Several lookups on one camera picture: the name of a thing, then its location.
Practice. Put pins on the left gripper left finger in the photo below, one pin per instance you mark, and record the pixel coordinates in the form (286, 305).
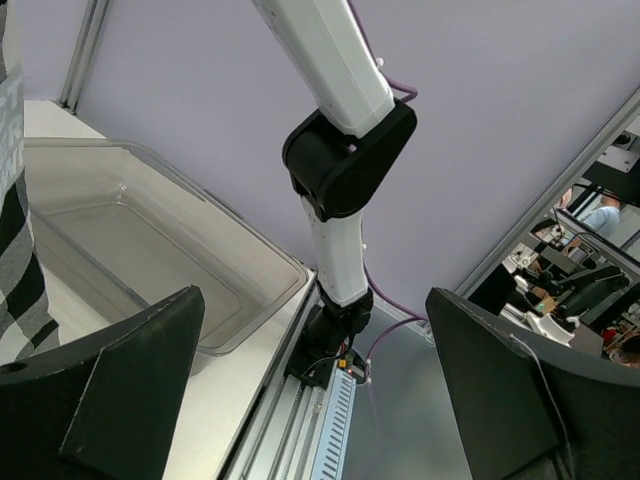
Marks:
(104, 406)

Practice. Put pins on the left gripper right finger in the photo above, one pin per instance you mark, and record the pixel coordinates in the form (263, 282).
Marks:
(527, 407)

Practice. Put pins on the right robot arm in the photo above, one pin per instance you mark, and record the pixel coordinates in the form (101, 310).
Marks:
(338, 157)

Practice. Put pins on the grey black plaid shirt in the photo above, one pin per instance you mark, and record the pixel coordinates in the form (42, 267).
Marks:
(27, 328)

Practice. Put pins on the clear plastic bin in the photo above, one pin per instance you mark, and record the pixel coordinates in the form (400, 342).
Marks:
(123, 230)

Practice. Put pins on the aluminium front rail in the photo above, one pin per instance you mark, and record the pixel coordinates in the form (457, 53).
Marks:
(279, 438)

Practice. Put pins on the slotted cable duct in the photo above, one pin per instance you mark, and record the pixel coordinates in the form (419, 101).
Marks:
(328, 463)

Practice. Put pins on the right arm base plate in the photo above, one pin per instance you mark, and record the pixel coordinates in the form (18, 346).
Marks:
(315, 360)

